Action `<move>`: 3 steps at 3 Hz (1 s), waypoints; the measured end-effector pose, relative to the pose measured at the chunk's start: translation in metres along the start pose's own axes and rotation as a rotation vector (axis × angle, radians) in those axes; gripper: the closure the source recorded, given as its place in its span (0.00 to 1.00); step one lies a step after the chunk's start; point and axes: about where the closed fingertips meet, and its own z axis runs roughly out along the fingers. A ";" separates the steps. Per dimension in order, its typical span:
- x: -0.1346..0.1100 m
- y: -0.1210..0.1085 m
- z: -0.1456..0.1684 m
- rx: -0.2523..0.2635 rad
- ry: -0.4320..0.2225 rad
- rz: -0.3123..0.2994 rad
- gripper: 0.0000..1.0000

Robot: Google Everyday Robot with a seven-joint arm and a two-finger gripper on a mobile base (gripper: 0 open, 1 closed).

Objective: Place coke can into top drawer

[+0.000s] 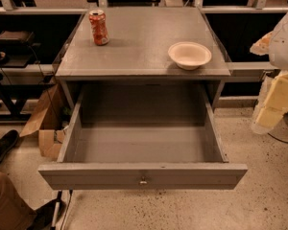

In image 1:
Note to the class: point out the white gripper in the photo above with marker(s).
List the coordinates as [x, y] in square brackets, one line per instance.
[285, 45]

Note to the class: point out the red coke can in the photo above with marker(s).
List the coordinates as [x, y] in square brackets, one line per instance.
[97, 20]

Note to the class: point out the black shoe lower left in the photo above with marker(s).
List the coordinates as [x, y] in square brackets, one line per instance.
[44, 216]

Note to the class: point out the brown cardboard box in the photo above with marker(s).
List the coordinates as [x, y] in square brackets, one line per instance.
[46, 122]

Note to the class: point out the white paper bowl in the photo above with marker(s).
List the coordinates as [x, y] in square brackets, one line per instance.
[189, 55]

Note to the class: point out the black shoe upper left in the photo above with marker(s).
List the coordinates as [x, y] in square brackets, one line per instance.
[7, 142]

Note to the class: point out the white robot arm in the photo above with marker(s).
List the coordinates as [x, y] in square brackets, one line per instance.
[278, 57]

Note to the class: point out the open grey top drawer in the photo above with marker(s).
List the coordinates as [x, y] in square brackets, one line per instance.
[119, 133]

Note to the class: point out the small metal drawer knob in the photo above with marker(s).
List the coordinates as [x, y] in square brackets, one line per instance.
[143, 181]

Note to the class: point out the black box on shelf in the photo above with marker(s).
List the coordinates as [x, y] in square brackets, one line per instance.
[10, 38]

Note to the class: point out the grey cabinet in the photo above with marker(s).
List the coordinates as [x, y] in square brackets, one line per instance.
[139, 39]

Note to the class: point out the black shoe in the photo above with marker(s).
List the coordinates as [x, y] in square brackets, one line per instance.
[44, 216]
[7, 142]

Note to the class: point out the tan trouser leg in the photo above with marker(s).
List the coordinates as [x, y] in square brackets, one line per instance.
[15, 213]

